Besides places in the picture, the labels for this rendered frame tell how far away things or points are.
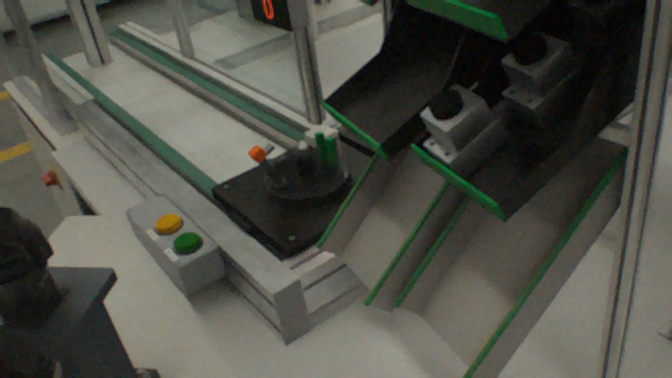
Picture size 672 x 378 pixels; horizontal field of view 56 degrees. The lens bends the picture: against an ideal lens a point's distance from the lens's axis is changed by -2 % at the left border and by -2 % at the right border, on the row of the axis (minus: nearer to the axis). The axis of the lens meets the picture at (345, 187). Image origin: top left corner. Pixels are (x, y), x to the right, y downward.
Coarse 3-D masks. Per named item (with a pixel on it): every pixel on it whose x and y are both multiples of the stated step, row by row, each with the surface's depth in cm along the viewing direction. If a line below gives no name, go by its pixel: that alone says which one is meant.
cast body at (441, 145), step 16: (448, 96) 56; (464, 96) 56; (432, 112) 56; (448, 112) 55; (464, 112) 55; (480, 112) 55; (496, 112) 59; (512, 112) 60; (432, 128) 57; (448, 128) 55; (464, 128) 55; (480, 128) 56; (496, 128) 57; (432, 144) 60; (448, 144) 57; (464, 144) 56; (480, 144) 57; (496, 144) 58; (448, 160) 57; (464, 160) 57; (480, 160) 58; (464, 176) 58
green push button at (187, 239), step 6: (180, 234) 96; (186, 234) 95; (192, 234) 95; (174, 240) 95; (180, 240) 94; (186, 240) 94; (192, 240) 94; (198, 240) 94; (174, 246) 94; (180, 246) 93; (186, 246) 93; (192, 246) 93; (180, 252) 93; (186, 252) 93
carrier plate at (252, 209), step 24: (360, 168) 105; (216, 192) 105; (240, 192) 104; (264, 192) 103; (240, 216) 100; (264, 216) 97; (288, 216) 96; (312, 216) 96; (288, 240) 91; (312, 240) 92
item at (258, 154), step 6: (270, 144) 96; (252, 150) 94; (258, 150) 94; (264, 150) 95; (270, 150) 95; (252, 156) 94; (258, 156) 94; (264, 156) 94; (258, 162) 94; (264, 162) 95; (264, 168) 96; (270, 168) 96; (270, 174) 97; (276, 174) 98; (276, 180) 98; (282, 180) 99
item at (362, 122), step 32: (416, 32) 74; (448, 32) 72; (384, 64) 74; (416, 64) 72; (448, 64) 69; (480, 64) 64; (352, 96) 74; (384, 96) 71; (416, 96) 68; (352, 128) 67; (384, 128) 67; (416, 128) 64
